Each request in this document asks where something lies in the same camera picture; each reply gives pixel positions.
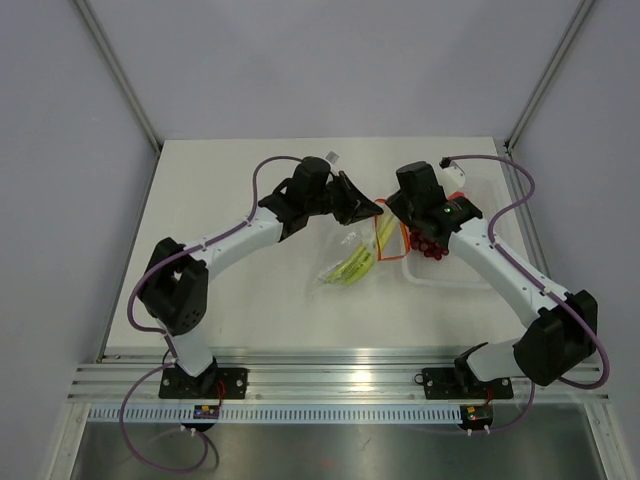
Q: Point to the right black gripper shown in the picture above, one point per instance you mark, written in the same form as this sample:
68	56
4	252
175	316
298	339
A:
396	203

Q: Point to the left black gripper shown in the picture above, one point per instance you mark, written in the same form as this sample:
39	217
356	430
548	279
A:
356	205

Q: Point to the clear zip top bag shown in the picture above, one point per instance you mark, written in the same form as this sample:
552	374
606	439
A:
396	250

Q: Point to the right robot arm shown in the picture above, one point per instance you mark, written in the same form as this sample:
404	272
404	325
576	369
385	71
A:
560	326

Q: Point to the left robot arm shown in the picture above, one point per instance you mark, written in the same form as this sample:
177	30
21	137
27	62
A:
174	287

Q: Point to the red grape bunch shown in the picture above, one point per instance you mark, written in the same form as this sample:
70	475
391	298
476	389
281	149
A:
429	248

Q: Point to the white plastic basket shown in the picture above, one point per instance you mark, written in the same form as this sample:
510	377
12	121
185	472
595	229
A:
452	272

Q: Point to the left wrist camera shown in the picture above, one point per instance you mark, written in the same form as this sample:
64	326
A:
332	157

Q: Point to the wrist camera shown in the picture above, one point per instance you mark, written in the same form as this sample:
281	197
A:
332	157
450	176

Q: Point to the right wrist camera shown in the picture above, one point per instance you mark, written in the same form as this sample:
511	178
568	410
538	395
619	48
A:
450	176

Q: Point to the right aluminium frame post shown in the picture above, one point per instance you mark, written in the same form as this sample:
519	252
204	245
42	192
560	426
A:
559	55

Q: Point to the aluminium frame post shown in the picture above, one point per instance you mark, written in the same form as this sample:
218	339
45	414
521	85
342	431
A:
559	55
105	50

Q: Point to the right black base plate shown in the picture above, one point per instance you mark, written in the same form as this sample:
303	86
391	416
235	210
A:
440	383

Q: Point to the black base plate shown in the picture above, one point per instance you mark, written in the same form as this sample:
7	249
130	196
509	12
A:
440	383
226	383

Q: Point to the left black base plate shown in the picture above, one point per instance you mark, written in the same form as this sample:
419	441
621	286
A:
226	383

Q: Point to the white slotted cable duct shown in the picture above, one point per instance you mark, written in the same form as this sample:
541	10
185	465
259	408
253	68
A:
289	414

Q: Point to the left aluminium frame post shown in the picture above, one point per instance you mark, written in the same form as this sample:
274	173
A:
105	50

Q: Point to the aluminium mounting rail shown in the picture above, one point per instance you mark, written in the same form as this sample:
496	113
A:
276	376

